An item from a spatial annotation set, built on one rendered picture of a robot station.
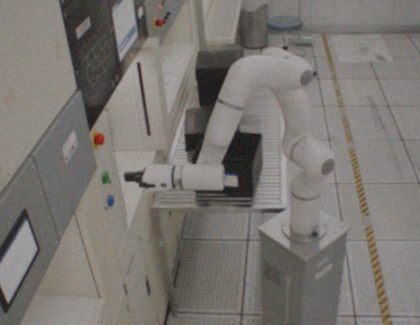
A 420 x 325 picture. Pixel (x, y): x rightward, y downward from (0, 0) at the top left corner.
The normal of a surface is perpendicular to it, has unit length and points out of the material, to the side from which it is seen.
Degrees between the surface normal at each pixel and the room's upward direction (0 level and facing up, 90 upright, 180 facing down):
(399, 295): 0
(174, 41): 90
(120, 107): 90
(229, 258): 0
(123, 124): 90
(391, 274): 0
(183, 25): 90
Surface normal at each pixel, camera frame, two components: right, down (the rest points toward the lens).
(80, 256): -0.11, 0.55
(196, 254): -0.07, -0.84
